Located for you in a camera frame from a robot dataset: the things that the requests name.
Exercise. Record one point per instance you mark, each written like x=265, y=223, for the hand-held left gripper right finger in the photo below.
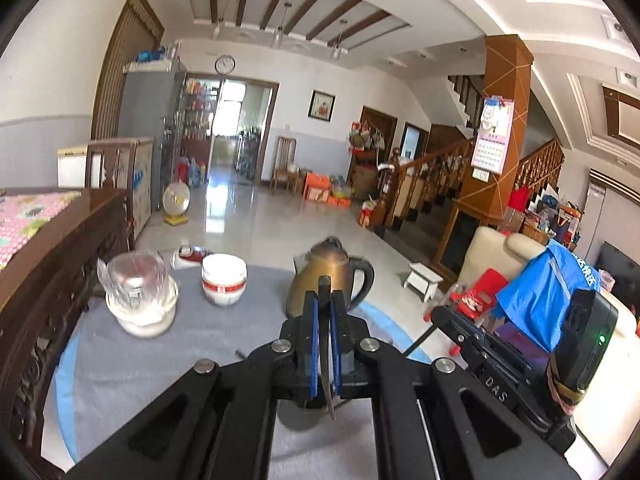
x=338, y=345

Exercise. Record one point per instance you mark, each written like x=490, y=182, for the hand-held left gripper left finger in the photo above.
x=312, y=345

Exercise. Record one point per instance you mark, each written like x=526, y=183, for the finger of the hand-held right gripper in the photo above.
x=462, y=332

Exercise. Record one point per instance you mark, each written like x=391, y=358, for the thin dark chopstick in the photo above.
x=420, y=341

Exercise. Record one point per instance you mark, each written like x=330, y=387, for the round metal utensil holder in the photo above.
x=295, y=417

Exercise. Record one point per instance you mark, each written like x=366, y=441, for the red plastic chair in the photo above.
x=480, y=292

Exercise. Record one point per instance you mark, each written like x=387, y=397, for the blue jacket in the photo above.
x=545, y=290

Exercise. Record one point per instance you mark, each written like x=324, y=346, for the golden electric kettle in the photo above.
x=320, y=280

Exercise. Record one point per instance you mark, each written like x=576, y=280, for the small white stool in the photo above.
x=422, y=280

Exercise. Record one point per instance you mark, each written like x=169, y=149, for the dark television screen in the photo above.
x=620, y=272

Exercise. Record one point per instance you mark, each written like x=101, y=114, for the cream sofa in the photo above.
x=487, y=250

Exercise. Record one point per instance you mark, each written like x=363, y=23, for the white bowls with red band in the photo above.
x=224, y=280

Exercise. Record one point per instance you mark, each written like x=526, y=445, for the pile of gift bags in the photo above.
x=555, y=215

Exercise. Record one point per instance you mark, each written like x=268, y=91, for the red gift bag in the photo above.
x=518, y=199

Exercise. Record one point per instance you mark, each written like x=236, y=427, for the red white lidded dish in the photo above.
x=190, y=257

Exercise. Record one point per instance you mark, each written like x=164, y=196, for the orange gift boxes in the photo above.
x=320, y=190

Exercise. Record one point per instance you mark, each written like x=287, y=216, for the wooden staircase railing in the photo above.
x=430, y=175

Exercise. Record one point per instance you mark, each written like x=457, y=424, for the grey blue round table cover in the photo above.
x=150, y=375

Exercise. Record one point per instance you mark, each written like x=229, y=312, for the plain white bowl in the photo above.
x=145, y=322

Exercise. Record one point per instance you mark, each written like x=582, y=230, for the wooden chair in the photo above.
x=285, y=165

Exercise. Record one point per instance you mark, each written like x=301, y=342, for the white yellow floor fan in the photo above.
x=176, y=202

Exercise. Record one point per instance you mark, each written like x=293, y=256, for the blue water jugs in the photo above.
x=192, y=172

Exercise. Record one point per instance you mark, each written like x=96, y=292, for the brown interior door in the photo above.
x=380, y=125

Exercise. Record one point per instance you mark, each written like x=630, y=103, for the white panel wooden cabinet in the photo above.
x=135, y=185

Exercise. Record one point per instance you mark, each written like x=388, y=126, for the shop shelves with goods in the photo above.
x=200, y=110

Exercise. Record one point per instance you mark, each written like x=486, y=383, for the wooden pillar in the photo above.
x=502, y=75

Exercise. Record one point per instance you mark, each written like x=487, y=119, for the dark wooden bench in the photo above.
x=55, y=270

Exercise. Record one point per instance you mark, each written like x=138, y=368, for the grey refrigerator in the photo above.
x=145, y=120

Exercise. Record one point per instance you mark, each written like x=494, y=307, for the glass pendant lamp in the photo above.
x=217, y=27
x=278, y=35
x=338, y=47

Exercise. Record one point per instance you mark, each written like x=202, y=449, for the cream box appliance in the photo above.
x=72, y=167

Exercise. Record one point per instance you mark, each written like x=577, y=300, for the pink floral mat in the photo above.
x=30, y=220

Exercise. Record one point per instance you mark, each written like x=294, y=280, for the blue items on refrigerator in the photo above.
x=150, y=55

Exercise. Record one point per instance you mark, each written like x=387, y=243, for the brown slatted wooden door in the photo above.
x=125, y=70

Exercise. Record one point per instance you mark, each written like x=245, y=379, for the white wall switch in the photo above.
x=481, y=175

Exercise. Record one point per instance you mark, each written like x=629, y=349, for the pink wall calendar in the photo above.
x=492, y=135

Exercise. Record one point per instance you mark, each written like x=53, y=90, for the framed wall picture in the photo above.
x=321, y=105

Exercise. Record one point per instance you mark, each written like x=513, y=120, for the round wall clock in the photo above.
x=225, y=64

